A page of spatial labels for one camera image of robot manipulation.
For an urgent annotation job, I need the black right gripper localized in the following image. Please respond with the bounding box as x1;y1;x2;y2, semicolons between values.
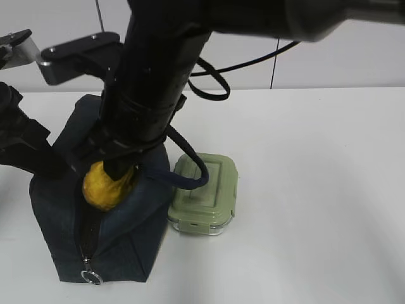
72;94;186;181

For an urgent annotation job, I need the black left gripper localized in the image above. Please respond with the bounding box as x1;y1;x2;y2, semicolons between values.
1;82;70;179

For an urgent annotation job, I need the yellow pear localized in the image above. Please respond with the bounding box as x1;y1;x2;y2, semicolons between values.
82;161;138;212

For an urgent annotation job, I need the navy blue lunch bag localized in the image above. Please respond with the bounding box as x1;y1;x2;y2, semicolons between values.
29;94;209;286

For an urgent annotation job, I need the green lidded food container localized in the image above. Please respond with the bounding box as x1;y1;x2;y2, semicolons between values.
168;153;239;236

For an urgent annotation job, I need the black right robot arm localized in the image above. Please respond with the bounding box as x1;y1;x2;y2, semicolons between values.
73;1;404;179

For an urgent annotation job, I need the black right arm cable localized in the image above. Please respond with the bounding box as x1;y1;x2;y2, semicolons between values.
187;39;301;101

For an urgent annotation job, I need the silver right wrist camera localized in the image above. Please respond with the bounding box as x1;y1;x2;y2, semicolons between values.
37;32;123;86

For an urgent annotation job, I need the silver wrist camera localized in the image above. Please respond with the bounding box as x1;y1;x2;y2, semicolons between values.
1;29;41;70
37;32;123;86

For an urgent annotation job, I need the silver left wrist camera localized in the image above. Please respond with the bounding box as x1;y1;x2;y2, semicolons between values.
1;29;41;70

